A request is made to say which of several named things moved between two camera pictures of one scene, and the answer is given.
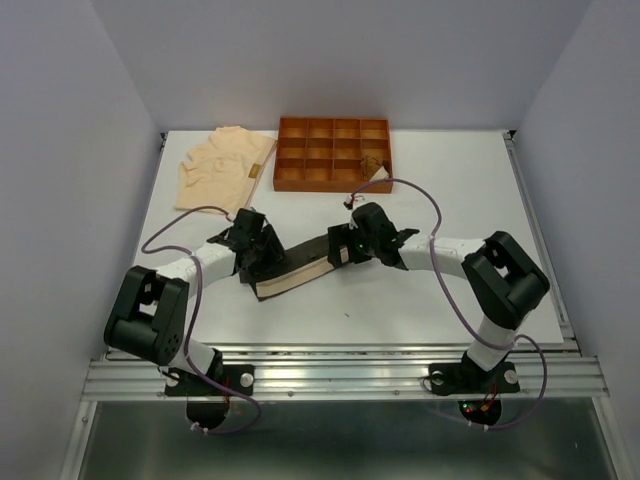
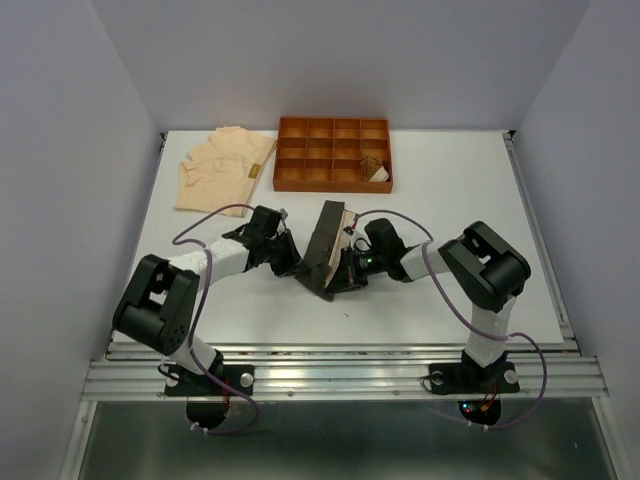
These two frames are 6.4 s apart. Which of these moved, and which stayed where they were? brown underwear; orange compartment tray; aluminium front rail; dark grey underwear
Moved: dark grey underwear
Stayed: orange compartment tray; brown underwear; aluminium front rail
